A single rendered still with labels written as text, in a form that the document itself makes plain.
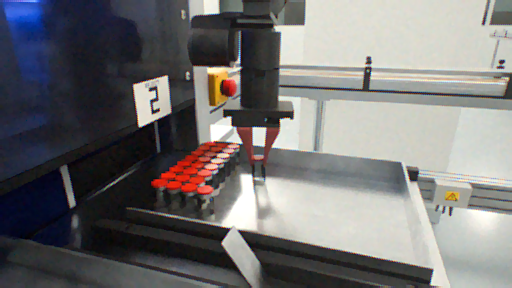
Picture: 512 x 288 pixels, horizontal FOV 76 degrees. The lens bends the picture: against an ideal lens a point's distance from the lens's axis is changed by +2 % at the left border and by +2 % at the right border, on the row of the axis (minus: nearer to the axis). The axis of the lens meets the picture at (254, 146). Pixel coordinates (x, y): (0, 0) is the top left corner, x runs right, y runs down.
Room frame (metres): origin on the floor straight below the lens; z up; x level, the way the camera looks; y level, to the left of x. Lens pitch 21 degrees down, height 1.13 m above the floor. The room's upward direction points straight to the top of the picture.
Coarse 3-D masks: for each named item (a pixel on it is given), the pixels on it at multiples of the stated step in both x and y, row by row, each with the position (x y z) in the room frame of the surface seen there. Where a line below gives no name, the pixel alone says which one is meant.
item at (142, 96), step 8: (152, 80) 0.48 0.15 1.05; (160, 80) 0.50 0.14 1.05; (136, 88) 0.44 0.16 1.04; (144, 88) 0.46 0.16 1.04; (160, 88) 0.49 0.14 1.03; (136, 96) 0.44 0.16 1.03; (144, 96) 0.45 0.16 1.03; (152, 96) 0.47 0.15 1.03; (160, 96) 0.49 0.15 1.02; (168, 96) 0.51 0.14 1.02; (136, 104) 0.44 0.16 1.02; (144, 104) 0.45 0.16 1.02; (160, 104) 0.49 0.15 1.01; (168, 104) 0.51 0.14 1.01; (144, 112) 0.45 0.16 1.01; (160, 112) 0.49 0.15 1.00; (168, 112) 0.51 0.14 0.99; (144, 120) 0.45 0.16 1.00; (152, 120) 0.47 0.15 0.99
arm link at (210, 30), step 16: (256, 0) 0.44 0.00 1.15; (208, 16) 0.48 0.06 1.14; (224, 16) 0.47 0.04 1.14; (240, 16) 0.46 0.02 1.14; (256, 16) 0.45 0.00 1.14; (272, 16) 0.46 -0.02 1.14; (192, 32) 0.47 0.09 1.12; (208, 32) 0.47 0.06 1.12; (224, 32) 0.47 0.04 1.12; (192, 48) 0.46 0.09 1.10; (208, 48) 0.46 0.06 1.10; (224, 48) 0.46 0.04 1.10; (192, 64) 0.48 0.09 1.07; (208, 64) 0.47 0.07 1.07; (224, 64) 0.47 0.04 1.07
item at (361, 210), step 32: (288, 160) 0.54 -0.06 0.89; (320, 160) 0.53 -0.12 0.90; (352, 160) 0.51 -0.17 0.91; (384, 160) 0.49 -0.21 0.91; (224, 192) 0.44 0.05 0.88; (256, 192) 0.44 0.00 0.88; (288, 192) 0.44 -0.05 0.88; (320, 192) 0.44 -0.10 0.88; (352, 192) 0.44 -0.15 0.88; (384, 192) 0.44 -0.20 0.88; (160, 224) 0.33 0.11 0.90; (192, 224) 0.32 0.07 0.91; (224, 224) 0.36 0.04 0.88; (256, 224) 0.36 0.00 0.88; (288, 224) 0.36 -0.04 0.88; (320, 224) 0.36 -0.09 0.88; (352, 224) 0.36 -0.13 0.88; (384, 224) 0.36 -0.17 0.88; (416, 224) 0.32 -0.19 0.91; (320, 256) 0.27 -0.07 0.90; (352, 256) 0.26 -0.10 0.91; (384, 256) 0.26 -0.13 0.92; (416, 256) 0.29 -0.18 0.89
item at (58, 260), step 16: (0, 240) 0.29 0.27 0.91; (16, 240) 0.28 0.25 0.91; (0, 256) 0.29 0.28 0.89; (16, 256) 0.28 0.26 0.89; (32, 256) 0.28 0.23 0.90; (48, 256) 0.27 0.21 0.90; (64, 256) 0.26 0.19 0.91; (80, 256) 0.26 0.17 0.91; (96, 256) 0.26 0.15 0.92; (0, 272) 0.27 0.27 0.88; (16, 272) 0.27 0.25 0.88; (32, 272) 0.27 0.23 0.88; (48, 272) 0.27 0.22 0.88; (64, 272) 0.27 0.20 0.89; (80, 272) 0.26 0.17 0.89; (96, 272) 0.25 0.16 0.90; (112, 272) 0.25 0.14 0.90; (128, 272) 0.24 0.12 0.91; (144, 272) 0.24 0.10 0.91; (160, 272) 0.24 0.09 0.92
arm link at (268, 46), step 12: (240, 24) 0.48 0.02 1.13; (252, 24) 0.47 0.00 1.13; (264, 24) 0.47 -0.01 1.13; (240, 36) 0.47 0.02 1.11; (252, 36) 0.45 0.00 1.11; (264, 36) 0.45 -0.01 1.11; (276, 36) 0.46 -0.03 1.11; (240, 48) 0.47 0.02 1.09; (252, 48) 0.45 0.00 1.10; (264, 48) 0.45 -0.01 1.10; (276, 48) 0.46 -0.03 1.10; (240, 60) 0.47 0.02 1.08; (252, 60) 0.45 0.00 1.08; (264, 60) 0.45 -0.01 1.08; (276, 60) 0.46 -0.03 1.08
